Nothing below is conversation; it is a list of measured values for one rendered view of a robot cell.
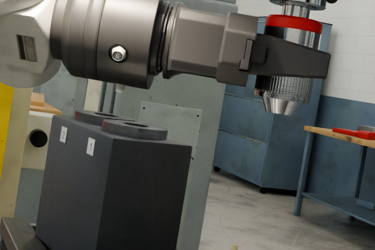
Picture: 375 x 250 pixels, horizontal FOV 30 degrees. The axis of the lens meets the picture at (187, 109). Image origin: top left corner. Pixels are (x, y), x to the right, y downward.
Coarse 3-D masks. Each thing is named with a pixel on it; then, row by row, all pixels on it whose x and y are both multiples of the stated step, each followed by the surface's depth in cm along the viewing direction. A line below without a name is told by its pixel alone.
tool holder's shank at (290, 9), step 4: (280, 4) 58; (284, 4) 58; (288, 4) 57; (292, 4) 57; (296, 4) 56; (300, 4) 56; (304, 4) 56; (284, 8) 57; (288, 8) 57; (292, 8) 57; (296, 8) 57; (300, 8) 57; (304, 8) 57; (308, 8) 57; (312, 8) 57; (284, 12) 57; (288, 12) 57; (292, 12) 57; (296, 12) 57; (300, 12) 57; (304, 12) 57; (308, 12) 57; (296, 16) 57; (300, 16) 57; (304, 16) 57; (308, 16) 57
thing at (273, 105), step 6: (264, 102) 58; (270, 102) 57; (276, 102) 57; (282, 102) 57; (288, 102) 57; (294, 102) 57; (270, 108) 57; (276, 108) 57; (282, 108) 57; (288, 108) 57; (294, 108) 57; (288, 114) 57
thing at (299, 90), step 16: (272, 32) 56; (288, 32) 56; (304, 32) 56; (256, 80) 58; (272, 80) 56; (288, 80) 56; (304, 80) 56; (272, 96) 56; (288, 96) 56; (304, 96) 56
